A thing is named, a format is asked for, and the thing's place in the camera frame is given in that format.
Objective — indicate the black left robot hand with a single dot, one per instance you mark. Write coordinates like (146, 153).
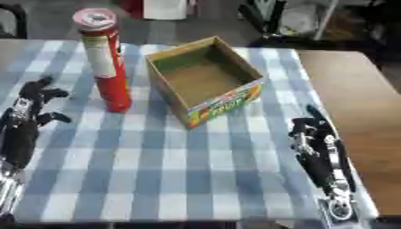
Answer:
(21, 134)

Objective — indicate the black tripod with bag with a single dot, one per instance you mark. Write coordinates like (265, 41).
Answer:
(292, 21)

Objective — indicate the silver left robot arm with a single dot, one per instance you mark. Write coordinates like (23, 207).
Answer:
(9, 193)

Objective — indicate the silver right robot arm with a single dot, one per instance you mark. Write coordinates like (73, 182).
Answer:
(339, 207)

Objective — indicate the red and white container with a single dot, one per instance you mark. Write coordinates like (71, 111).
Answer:
(159, 9)

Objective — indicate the black chair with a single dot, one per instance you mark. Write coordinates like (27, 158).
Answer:
(14, 20)

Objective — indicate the open tan cardboard box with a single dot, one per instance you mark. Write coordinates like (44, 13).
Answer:
(204, 80)

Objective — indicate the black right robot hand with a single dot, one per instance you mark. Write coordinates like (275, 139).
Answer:
(319, 155)

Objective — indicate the red cylindrical chip can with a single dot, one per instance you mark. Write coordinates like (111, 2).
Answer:
(106, 61)

